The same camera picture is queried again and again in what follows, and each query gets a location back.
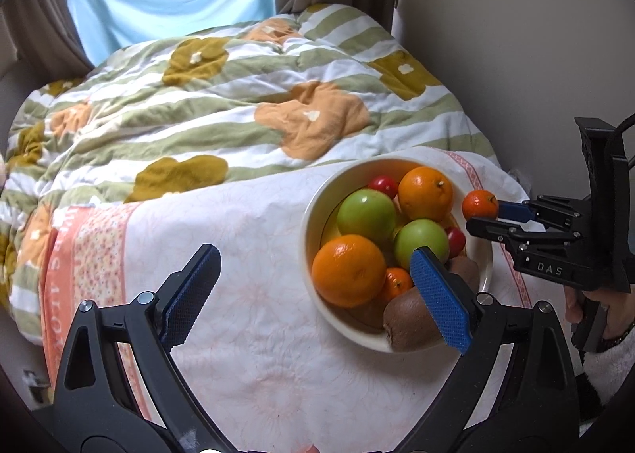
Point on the green striped floral quilt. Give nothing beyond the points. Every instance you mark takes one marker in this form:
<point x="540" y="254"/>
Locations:
<point x="198" y="101"/>

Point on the small mandarin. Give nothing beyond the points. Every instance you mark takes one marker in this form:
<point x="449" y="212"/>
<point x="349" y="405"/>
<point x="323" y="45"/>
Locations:
<point x="397" y="282"/>

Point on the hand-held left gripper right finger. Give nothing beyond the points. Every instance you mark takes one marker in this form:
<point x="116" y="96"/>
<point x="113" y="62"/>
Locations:
<point x="439" y="299"/>

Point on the brown kiwi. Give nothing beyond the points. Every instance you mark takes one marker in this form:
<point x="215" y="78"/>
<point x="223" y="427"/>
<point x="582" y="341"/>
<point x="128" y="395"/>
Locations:
<point x="466" y="270"/>

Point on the mandarin with green stem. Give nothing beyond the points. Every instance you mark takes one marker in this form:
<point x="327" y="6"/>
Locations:
<point x="480" y="205"/>

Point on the kiwi with green sticker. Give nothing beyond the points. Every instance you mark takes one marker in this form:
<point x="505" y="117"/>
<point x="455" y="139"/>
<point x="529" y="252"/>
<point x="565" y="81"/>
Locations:
<point x="404" y="321"/>

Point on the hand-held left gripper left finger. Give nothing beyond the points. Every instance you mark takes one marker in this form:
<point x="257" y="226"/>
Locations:
<point x="193" y="294"/>

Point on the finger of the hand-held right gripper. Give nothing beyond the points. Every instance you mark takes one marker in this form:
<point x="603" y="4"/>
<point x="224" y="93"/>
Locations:
<point x="511" y="210"/>
<point x="488" y="228"/>

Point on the person's right hand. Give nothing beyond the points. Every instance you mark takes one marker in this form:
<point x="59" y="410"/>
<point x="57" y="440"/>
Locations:
<point x="620" y="314"/>

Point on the small red cherry tomato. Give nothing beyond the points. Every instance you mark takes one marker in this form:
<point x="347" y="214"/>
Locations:
<point x="455" y="241"/>

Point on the person's right forearm white sleeve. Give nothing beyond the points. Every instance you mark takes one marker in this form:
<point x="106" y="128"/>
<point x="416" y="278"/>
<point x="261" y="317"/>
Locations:
<point x="612" y="376"/>

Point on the large orange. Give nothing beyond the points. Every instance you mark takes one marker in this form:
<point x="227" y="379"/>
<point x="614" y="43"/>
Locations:
<point x="425" y="192"/>
<point x="349" y="270"/>

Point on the cream bowl with yellow pattern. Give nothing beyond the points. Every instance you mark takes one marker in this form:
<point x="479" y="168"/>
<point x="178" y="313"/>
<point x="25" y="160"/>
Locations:
<point x="322" y="197"/>

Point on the green apple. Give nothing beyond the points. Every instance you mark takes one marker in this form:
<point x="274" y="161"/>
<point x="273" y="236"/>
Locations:
<point x="421" y="237"/>
<point x="366" y="216"/>

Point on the white and pink towel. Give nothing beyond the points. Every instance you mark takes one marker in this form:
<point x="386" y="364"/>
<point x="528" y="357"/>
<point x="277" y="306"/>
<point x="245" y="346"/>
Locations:
<point x="248" y="284"/>

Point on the large red tomato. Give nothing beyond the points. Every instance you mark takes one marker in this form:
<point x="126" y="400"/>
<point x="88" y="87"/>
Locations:
<point x="384" y="186"/>

